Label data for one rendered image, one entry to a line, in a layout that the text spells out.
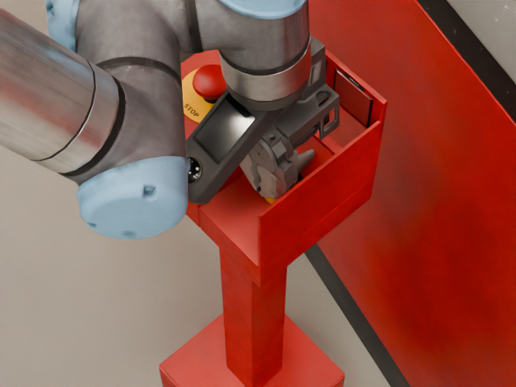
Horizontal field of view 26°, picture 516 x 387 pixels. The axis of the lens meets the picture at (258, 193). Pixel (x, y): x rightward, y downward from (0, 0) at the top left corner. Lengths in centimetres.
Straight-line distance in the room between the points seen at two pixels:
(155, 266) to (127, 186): 118
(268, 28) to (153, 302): 109
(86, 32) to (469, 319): 72
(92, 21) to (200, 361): 95
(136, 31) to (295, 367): 97
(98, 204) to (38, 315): 116
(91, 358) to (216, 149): 93
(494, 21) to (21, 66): 53
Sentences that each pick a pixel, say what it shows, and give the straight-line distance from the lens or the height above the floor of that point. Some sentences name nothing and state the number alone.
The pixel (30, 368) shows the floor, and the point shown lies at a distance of 185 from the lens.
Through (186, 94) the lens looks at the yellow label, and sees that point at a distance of 112.
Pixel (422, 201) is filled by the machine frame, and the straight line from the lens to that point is 133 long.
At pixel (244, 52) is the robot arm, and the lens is 86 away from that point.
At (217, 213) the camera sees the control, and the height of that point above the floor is 70.
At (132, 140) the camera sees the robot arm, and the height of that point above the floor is 108.
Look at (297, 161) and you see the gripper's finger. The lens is 106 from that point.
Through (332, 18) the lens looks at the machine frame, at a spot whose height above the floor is 65.
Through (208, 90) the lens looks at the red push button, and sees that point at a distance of 109.
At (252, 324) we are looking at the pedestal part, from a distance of 144.
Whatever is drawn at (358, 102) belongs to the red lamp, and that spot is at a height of 81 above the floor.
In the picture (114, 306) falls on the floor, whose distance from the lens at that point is 188.
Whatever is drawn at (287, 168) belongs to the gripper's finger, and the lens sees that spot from 99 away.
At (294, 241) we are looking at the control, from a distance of 112.
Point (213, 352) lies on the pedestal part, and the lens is 170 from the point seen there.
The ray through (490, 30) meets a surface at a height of 87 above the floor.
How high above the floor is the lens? 169
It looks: 60 degrees down
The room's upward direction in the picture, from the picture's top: straight up
